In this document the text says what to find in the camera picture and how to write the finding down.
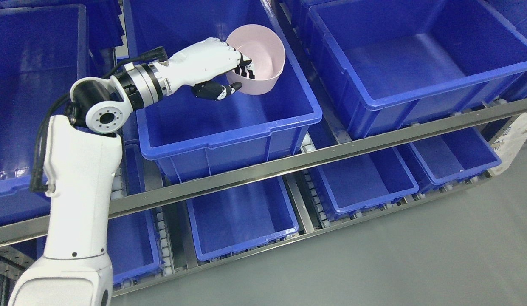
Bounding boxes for lower right blue bin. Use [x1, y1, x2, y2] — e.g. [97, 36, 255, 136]
[308, 147, 419, 221]

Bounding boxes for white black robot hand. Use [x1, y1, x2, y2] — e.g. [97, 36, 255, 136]
[149, 37, 256, 101]

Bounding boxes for steel shelf rail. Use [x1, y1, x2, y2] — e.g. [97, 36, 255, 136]
[0, 97, 527, 250]

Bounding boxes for lower far right bin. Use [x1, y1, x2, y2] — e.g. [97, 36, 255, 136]
[397, 127, 502, 193]

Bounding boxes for lower middle blue bin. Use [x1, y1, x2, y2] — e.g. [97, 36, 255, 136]
[186, 177, 299, 261]

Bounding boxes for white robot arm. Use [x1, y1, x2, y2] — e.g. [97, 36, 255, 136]
[8, 47, 172, 306]

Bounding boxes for pink bowl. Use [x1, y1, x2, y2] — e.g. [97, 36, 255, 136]
[226, 24, 285, 95]

